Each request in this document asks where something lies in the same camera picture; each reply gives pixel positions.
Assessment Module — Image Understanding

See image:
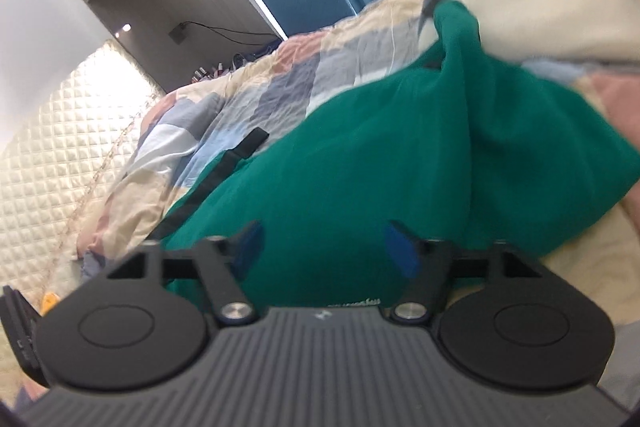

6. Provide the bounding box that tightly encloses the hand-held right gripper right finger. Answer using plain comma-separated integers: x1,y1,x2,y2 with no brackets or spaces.
382,221,543,324

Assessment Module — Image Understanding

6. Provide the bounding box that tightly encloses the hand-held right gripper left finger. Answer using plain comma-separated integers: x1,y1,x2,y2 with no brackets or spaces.
106,221,265,327

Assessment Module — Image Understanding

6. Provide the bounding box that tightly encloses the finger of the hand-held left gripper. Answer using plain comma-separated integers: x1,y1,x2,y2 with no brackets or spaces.
150,130,270,239

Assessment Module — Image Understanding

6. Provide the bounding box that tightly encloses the green sweatshirt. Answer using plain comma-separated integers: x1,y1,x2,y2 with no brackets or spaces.
162,0,637,308

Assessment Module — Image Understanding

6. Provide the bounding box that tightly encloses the patchwork quilt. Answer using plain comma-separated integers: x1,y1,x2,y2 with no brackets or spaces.
75,0,640,343

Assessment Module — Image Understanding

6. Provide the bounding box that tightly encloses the cream quilted headboard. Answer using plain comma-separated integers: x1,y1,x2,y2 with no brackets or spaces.
0,39,167,308

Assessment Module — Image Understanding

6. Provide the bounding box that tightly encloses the black charger cable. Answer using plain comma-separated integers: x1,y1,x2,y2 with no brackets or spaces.
182,21,282,54

